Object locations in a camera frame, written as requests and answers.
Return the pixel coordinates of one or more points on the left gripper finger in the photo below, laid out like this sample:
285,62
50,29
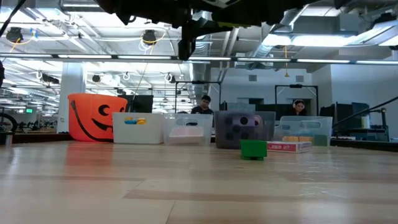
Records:
186,49

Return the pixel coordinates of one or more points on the grey plastic bin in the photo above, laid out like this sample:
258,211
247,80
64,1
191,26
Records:
267,130

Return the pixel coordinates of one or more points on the black stand frame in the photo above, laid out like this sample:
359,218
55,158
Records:
199,82
295,86

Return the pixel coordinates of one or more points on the orange pumpkin bucket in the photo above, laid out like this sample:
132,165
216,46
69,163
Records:
90,124

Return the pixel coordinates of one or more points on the small orange-yellow toy block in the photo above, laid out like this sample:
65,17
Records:
306,139

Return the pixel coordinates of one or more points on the person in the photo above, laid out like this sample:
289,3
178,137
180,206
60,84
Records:
203,107
298,107

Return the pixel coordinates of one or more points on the white roll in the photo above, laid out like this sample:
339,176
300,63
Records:
365,122

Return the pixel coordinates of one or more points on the red playing card box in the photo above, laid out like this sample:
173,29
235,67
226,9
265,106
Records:
286,147

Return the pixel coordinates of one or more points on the purple foam die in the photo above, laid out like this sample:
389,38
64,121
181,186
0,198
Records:
239,118

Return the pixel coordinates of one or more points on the white plastic bin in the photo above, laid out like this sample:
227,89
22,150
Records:
136,133

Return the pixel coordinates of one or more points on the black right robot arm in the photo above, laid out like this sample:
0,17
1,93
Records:
264,12

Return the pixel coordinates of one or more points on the clear plastic bin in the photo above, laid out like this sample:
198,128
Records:
174,119
323,124

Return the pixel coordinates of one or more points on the long ceiling light strip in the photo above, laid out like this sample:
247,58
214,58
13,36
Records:
323,61

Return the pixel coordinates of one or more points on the blue knobby toy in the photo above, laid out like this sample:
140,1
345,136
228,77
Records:
130,122

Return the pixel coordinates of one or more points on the black desk with equipment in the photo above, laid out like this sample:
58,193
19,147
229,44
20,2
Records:
342,115

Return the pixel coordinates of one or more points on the yellow notched toy block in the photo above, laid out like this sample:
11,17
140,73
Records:
290,139

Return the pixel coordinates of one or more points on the black ceiling camera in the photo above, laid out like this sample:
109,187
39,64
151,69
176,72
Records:
14,35
149,37

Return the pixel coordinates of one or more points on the green exit sign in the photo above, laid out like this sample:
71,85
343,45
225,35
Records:
29,110

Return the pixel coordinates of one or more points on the dark green toy block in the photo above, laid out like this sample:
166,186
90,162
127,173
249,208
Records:
253,149

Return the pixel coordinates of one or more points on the silver ventilation duct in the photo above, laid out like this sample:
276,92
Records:
202,68
267,46

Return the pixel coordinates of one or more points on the black monitor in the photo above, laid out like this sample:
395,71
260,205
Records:
143,104

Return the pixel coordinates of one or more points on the thin black bar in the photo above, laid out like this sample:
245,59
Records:
367,110

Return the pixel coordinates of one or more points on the small green toy block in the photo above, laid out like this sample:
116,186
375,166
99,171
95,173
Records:
321,140

